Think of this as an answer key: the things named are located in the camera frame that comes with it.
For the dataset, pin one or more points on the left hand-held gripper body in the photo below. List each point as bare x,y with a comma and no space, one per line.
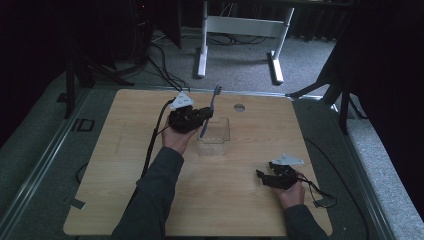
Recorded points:
185,120

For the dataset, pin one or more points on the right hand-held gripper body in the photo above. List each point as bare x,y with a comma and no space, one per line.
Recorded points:
285,175

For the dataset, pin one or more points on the blue toothbrush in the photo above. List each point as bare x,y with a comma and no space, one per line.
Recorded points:
212,101

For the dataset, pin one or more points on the clear plastic container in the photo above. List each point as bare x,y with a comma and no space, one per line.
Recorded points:
216,143

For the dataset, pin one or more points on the person's left hand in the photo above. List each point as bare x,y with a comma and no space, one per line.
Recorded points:
176,140

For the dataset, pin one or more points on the person's right hand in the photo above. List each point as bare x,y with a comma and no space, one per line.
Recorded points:
293,198

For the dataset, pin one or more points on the black metal stand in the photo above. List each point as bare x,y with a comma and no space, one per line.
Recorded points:
70,86
344,110

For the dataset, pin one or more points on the grey tape piece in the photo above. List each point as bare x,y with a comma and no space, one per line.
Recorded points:
77,203

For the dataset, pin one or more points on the white desk frame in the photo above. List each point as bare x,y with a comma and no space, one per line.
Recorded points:
245,26

